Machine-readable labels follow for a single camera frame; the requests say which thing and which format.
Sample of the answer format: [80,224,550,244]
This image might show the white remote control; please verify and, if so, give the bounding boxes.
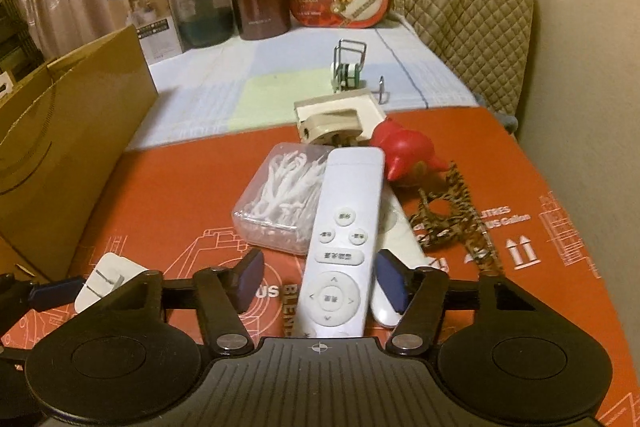
[293,146,385,338]
[370,183,426,329]

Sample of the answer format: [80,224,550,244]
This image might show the leopard print hair band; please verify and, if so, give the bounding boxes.
[409,161,504,277]

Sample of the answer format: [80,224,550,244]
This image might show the clear box of floss picks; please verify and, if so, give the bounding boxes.
[232,142,332,256]

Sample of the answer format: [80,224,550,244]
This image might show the red plastic toy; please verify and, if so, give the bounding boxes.
[370,117,449,186]

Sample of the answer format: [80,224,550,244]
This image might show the beige plastic clamp device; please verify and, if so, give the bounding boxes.
[294,89,386,146]

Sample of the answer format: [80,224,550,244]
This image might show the wire holder with green roll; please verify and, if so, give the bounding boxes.
[331,39,368,93]

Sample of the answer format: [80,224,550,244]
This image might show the orange printed cardboard mat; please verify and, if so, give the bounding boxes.
[1,108,639,426]

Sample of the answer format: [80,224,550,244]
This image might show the white adhesive hook card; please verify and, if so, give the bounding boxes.
[74,253,146,313]

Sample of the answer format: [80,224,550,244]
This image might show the cardboard box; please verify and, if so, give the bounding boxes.
[1,26,158,281]

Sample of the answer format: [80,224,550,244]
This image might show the pastel checked table cloth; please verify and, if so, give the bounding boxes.
[128,13,477,150]

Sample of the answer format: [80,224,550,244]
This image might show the dark green glass jar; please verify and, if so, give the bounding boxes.
[175,0,234,48]

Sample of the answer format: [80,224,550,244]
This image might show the beige quilted chair cover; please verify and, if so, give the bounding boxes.
[392,0,534,116]

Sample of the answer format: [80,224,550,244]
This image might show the white product box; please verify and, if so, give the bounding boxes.
[107,0,184,65]

